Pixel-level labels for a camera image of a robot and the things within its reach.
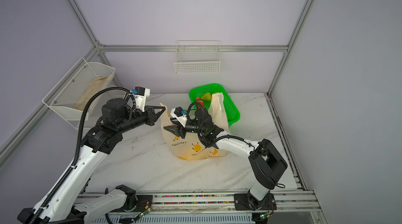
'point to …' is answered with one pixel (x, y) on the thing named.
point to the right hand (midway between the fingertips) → (166, 123)
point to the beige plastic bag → (190, 148)
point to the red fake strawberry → (198, 100)
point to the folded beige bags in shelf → (95, 87)
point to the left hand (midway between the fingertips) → (164, 109)
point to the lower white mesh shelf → (95, 110)
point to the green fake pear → (207, 97)
